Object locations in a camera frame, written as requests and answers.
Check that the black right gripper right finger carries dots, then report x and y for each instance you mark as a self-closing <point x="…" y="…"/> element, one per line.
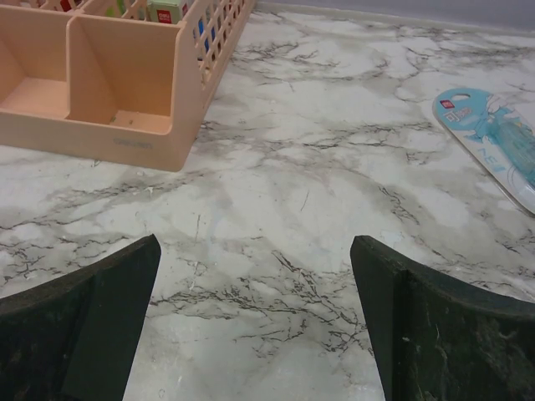
<point x="435" y="337"/>

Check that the blue packaged correction tape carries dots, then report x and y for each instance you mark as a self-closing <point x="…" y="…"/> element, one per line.
<point x="496" y="136"/>

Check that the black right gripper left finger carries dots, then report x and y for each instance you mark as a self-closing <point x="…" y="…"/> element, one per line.
<point x="75" y="337"/>

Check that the green white box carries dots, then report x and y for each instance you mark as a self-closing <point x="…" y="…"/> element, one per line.
<point x="167" y="11"/>

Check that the peach plastic desk organizer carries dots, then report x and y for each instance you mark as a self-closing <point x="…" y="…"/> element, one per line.
<point x="104" y="80"/>

